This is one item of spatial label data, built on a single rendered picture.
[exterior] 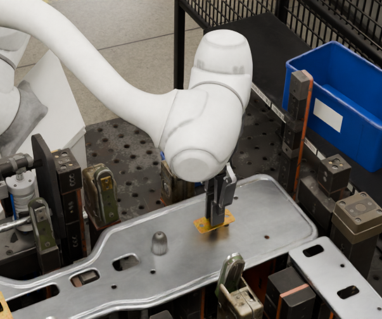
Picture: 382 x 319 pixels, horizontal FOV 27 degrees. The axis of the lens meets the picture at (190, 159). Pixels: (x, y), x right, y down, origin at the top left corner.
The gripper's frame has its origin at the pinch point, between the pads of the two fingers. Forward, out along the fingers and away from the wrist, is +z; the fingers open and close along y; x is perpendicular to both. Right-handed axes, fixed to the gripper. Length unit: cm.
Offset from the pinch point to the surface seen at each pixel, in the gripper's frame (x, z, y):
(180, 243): -8.2, 6.4, 0.4
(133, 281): -21.0, 6.4, 5.2
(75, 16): 58, 107, -245
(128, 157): 6, 36, -60
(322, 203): 24.9, 6.5, 3.9
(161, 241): -12.8, 2.6, 1.3
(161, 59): 81, 107, -190
